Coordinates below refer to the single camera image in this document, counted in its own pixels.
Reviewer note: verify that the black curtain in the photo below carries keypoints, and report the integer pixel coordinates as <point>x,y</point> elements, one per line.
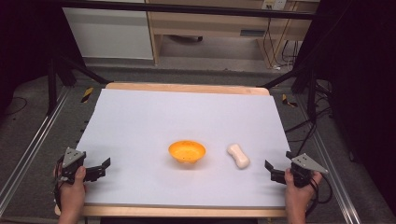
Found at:
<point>28,43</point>
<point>361,93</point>

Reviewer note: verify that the orange plastic bowl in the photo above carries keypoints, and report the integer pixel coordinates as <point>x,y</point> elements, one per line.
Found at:
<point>187,151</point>

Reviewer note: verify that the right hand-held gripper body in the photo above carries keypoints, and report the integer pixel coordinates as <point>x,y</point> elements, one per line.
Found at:
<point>303,169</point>

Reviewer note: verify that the black metal frame bar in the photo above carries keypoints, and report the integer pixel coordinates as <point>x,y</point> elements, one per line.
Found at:
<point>186,10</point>

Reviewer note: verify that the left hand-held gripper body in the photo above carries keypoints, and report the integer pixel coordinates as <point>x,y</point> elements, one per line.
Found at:
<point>72,161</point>

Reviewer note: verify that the white bone-shaped toy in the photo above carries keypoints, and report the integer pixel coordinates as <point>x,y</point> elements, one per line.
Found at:
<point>238,156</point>

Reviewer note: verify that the wooden desk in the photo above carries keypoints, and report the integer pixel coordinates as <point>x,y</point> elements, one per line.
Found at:
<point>211,25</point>

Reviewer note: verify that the aluminium floor rail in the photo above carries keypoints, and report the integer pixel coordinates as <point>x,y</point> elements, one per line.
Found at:
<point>31,149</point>
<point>333,168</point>

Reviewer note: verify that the black metal frame stand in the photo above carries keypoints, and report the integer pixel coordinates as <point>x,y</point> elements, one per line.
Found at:
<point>53,84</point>
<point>311,90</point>

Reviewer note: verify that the white power strip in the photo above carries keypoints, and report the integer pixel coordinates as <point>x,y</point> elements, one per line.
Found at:
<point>274,4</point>

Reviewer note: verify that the yellow black floor tape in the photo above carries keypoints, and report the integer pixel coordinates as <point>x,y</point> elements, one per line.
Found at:
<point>288,101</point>
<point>87,94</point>

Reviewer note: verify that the person's left hand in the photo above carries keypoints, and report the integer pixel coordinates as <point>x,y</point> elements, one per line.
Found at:
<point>72,194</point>

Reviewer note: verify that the person's right hand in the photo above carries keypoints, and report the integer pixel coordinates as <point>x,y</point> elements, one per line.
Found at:
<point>298,196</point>

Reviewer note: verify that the white cabinet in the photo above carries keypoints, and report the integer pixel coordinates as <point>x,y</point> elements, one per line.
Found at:
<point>109,34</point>

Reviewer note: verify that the white table mat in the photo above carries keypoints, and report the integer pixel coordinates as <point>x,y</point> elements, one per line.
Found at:
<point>180,118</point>

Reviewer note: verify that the wooden table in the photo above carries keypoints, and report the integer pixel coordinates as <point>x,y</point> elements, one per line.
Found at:
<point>186,212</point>

